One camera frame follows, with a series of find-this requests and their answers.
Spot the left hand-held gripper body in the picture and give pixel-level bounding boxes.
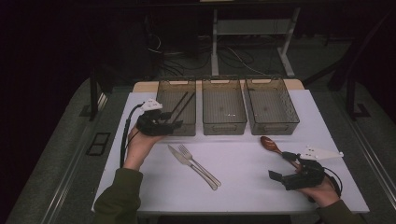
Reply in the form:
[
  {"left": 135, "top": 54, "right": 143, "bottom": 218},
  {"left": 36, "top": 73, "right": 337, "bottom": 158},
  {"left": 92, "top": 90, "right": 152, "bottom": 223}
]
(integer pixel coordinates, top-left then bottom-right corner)
[{"left": 135, "top": 98, "right": 175, "bottom": 137}]

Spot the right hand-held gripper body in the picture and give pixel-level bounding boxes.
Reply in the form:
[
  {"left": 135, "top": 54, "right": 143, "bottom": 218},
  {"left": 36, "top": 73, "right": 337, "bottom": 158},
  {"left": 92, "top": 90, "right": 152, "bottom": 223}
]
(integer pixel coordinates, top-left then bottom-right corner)
[{"left": 281, "top": 144, "right": 345, "bottom": 191}]

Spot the black chopstick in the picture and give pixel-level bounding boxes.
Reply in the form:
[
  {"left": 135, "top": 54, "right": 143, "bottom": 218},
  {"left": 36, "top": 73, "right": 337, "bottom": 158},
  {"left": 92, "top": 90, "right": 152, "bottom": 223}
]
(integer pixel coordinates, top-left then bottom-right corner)
[
  {"left": 167, "top": 91, "right": 190, "bottom": 117},
  {"left": 172, "top": 91, "right": 197, "bottom": 124}
]

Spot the smoky transparent plastic bin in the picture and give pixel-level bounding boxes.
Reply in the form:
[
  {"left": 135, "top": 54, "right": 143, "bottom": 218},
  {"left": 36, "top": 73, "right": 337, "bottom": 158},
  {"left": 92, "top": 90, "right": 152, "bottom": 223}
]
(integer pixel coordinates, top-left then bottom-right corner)
[
  {"left": 155, "top": 77, "right": 198, "bottom": 137},
  {"left": 201, "top": 77, "right": 248, "bottom": 136},
  {"left": 245, "top": 77, "right": 301, "bottom": 136}
]

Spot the brown wooden spoon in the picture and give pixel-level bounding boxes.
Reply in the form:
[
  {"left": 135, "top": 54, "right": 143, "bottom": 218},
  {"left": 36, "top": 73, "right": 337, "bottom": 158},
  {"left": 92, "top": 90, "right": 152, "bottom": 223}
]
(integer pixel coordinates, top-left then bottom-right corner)
[{"left": 260, "top": 135, "right": 286, "bottom": 156}]

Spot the steel table knife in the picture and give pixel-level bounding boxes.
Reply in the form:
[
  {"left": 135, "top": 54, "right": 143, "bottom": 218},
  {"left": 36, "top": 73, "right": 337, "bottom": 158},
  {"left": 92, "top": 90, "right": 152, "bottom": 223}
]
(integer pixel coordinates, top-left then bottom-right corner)
[{"left": 167, "top": 144, "right": 219, "bottom": 191}]

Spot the steel fork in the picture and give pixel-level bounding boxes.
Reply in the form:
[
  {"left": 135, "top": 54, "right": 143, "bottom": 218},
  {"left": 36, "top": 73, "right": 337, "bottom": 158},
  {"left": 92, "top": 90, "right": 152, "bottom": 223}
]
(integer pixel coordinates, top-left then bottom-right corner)
[{"left": 177, "top": 143, "right": 222, "bottom": 188}]

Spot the person's right hand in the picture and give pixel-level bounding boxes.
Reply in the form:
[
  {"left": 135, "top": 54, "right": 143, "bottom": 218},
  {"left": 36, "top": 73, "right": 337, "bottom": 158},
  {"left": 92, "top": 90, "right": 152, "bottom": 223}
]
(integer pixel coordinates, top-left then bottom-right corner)
[{"left": 297, "top": 177, "right": 342, "bottom": 208}]

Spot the person's left hand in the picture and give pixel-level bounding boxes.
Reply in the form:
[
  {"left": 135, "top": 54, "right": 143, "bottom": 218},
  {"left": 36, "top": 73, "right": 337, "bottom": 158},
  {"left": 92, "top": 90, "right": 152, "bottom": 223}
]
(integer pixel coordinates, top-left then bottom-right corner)
[{"left": 123, "top": 124, "right": 166, "bottom": 172}]

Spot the black metal stand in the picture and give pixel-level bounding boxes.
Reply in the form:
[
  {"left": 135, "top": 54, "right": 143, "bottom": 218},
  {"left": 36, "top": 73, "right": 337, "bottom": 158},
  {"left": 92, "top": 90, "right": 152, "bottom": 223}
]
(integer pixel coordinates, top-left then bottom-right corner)
[
  {"left": 78, "top": 68, "right": 108, "bottom": 122},
  {"left": 345, "top": 73, "right": 372, "bottom": 121}
]

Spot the left hand-held gripper black cable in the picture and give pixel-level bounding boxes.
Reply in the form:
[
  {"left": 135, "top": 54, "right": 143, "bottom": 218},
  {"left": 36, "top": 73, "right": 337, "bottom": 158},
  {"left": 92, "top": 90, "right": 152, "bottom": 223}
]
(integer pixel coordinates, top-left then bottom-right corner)
[{"left": 120, "top": 103, "right": 145, "bottom": 169}]

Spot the hand-held gripper black cable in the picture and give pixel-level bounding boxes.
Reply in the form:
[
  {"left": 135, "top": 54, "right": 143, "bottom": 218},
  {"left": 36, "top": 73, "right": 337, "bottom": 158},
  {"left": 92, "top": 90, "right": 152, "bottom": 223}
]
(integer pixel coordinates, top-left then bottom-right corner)
[
  {"left": 323, "top": 166, "right": 344, "bottom": 199},
  {"left": 120, "top": 103, "right": 145, "bottom": 169}
]

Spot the right hand-held gripper black cable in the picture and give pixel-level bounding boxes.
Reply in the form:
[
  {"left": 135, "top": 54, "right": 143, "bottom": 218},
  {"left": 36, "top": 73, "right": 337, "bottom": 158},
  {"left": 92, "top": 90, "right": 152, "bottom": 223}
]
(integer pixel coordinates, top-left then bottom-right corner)
[{"left": 323, "top": 166, "right": 344, "bottom": 199}]

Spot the white metal desk frame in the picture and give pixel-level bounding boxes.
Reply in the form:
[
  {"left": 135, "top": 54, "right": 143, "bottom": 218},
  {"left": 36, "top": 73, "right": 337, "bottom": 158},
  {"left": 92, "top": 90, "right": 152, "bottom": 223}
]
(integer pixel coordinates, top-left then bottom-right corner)
[{"left": 210, "top": 7, "right": 302, "bottom": 78}]

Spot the tangle of floor cables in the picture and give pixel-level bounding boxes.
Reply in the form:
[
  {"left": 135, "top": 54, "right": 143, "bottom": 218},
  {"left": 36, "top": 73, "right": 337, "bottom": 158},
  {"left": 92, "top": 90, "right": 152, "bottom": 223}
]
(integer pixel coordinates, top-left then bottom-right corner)
[{"left": 146, "top": 34, "right": 269, "bottom": 77}]

